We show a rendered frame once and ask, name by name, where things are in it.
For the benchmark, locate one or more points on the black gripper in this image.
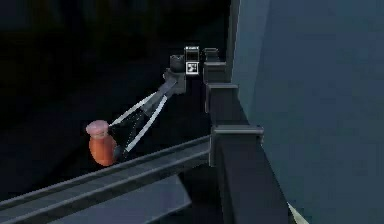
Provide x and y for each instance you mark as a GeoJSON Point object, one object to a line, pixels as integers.
{"type": "Point", "coordinates": [175, 77]}

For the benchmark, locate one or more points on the orange bottle with pink cap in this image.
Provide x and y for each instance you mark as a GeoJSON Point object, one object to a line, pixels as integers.
{"type": "Point", "coordinates": [100, 145]}

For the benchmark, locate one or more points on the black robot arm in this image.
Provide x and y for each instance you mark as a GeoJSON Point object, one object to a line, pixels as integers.
{"type": "Point", "coordinates": [233, 156]}

